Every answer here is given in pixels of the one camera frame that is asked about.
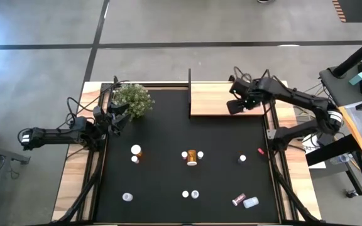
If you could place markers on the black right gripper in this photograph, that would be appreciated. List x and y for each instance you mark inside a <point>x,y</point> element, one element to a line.
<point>258,91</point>

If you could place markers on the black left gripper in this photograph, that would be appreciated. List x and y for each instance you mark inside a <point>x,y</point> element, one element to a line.
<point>104,122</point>

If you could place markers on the wide amber bottle white cap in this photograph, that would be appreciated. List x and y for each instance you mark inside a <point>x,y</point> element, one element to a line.
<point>136,149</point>

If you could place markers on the small amber bottle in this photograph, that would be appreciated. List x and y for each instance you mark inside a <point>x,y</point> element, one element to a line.
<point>134,159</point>

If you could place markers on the pink patterned bottle white cap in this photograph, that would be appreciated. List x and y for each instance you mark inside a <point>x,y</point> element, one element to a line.
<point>239,199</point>

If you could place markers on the frosted white bottle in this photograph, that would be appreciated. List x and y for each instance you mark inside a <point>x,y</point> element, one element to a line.
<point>250,202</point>

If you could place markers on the opaque white plastic bottle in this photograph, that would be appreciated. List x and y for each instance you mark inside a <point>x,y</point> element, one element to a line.
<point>195,194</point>

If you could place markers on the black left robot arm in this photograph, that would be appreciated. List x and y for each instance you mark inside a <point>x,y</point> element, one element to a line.
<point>55,136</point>

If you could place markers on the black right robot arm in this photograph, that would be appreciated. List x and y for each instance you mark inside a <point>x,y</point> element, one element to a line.
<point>300,95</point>

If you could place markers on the green plant in black pot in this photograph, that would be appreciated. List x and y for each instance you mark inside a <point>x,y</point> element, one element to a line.
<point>134,99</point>

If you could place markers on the black clamp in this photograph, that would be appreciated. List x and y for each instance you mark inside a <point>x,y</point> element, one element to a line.
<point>231,77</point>
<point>115,79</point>

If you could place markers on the red tag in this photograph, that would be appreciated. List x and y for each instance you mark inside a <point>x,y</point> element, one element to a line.
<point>260,151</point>

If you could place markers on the amber pill bottle white cap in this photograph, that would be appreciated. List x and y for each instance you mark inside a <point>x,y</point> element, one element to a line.
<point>192,157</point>

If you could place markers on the black table mat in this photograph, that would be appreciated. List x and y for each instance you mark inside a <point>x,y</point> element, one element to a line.
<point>162,182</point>

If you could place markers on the white paper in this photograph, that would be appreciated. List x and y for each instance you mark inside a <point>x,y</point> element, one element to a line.
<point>310,142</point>

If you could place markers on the grey side table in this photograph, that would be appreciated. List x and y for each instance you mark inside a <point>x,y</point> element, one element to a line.
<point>335,88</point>

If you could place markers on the clear plastic water bottle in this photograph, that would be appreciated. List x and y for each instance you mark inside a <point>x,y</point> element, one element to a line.
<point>339,159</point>

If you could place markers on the teal card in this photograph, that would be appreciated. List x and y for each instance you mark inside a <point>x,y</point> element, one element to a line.
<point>357,78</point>

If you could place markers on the black pole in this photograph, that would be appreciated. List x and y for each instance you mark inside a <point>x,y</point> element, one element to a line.
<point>357,56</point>

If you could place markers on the black caster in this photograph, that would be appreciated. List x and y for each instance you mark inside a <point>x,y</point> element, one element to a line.
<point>352,193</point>

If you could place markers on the orange striped floor mat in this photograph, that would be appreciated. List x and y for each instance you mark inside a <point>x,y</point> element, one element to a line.
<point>357,11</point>

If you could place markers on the wooden shelf with black frame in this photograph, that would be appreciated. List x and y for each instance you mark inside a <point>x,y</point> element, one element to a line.
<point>218,100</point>

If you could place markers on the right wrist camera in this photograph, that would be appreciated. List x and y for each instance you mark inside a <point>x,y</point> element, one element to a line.
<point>239,88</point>

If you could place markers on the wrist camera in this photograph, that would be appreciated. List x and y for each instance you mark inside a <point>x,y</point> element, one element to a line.
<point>98,112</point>
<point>239,88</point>

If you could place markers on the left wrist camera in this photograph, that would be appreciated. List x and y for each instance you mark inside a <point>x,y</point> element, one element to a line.
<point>98,112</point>

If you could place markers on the silver corner bracket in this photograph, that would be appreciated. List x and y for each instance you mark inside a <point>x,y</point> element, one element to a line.
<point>270,134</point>

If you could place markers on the black table frame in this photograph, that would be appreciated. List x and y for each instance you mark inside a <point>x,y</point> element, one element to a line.
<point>168,85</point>

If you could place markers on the black desk frame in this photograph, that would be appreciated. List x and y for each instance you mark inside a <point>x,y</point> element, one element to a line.
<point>332,150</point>

